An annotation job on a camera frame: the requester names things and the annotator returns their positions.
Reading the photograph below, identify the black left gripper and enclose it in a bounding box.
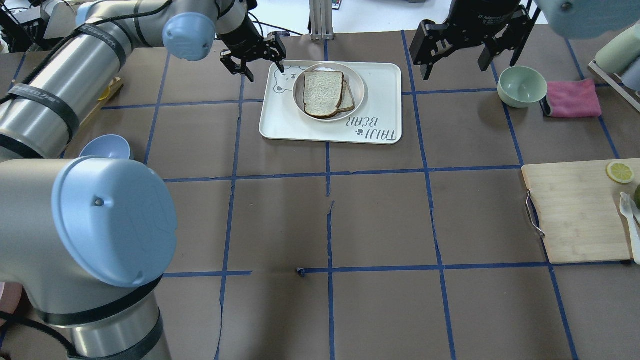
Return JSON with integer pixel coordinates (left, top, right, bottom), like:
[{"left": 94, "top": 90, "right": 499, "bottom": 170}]
[{"left": 219, "top": 16, "right": 287, "bottom": 83}]

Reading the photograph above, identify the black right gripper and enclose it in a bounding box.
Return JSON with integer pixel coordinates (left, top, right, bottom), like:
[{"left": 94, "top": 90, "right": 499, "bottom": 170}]
[{"left": 409, "top": 0, "right": 538, "bottom": 81}]

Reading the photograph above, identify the bread slice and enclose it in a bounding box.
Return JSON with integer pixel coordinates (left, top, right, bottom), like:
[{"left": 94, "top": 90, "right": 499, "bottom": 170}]
[
  {"left": 337, "top": 80, "right": 355, "bottom": 114},
  {"left": 302, "top": 70, "right": 345, "bottom": 119}
]

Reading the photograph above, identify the white round plate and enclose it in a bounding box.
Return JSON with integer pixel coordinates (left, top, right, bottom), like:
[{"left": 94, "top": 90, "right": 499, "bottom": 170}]
[{"left": 293, "top": 63, "right": 366, "bottom": 122}]

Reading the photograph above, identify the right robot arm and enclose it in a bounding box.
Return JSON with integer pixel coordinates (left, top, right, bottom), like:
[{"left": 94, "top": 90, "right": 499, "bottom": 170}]
[{"left": 409, "top": 0, "right": 640, "bottom": 80}]

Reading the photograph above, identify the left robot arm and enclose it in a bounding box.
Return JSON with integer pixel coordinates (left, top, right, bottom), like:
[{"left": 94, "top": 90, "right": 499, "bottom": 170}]
[{"left": 0, "top": 0, "right": 286, "bottom": 360}]

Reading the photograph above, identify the light green bowl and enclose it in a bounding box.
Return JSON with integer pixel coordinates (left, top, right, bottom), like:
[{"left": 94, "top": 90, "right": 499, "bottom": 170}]
[{"left": 497, "top": 66, "right": 548, "bottom": 109}]

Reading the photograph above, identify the pink folded cloth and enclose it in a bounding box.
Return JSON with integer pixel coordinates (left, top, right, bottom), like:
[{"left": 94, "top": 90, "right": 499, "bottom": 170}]
[{"left": 539, "top": 79, "right": 602, "bottom": 119}]

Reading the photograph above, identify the cream serving tray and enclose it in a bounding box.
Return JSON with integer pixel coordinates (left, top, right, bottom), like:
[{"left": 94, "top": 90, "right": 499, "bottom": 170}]
[{"left": 259, "top": 60, "right": 403, "bottom": 145}]

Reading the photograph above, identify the wooden cup rack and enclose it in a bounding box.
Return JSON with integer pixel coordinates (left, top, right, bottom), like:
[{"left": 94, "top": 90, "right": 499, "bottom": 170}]
[{"left": 77, "top": 76, "right": 124, "bottom": 135}]

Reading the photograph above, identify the green mug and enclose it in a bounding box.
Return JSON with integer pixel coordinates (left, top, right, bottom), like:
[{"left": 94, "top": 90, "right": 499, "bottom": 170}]
[{"left": 595, "top": 23, "right": 640, "bottom": 75}]

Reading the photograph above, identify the blue mug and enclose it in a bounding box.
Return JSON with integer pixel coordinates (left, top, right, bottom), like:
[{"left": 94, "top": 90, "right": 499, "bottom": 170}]
[{"left": 621, "top": 57, "right": 640, "bottom": 92}]

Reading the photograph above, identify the blue bowl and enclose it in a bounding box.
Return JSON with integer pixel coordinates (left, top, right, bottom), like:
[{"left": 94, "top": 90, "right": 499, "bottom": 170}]
[{"left": 78, "top": 134, "right": 135, "bottom": 160}]

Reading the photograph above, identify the wooden cutting board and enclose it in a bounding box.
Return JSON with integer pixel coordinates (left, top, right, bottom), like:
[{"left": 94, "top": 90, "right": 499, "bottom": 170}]
[{"left": 521, "top": 158, "right": 639, "bottom": 264}]

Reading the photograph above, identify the lemon half slice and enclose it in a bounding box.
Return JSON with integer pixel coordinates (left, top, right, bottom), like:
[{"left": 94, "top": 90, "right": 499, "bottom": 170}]
[{"left": 605, "top": 161, "right": 635, "bottom": 184}]

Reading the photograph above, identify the white plastic spoon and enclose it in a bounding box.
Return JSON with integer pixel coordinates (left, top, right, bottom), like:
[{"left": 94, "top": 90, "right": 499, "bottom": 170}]
[{"left": 619, "top": 192, "right": 640, "bottom": 265}]

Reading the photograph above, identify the dark green avocado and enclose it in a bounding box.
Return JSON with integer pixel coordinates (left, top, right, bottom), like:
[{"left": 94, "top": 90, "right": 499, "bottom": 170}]
[{"left": 632, "top": 184, "right": 640, "bottom": 209}]

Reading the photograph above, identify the white wire mug rack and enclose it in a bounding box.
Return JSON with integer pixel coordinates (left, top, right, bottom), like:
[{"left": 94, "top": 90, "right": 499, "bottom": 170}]
[{"left": 589, "top": 60, "right": 640, "bottom": 112}]

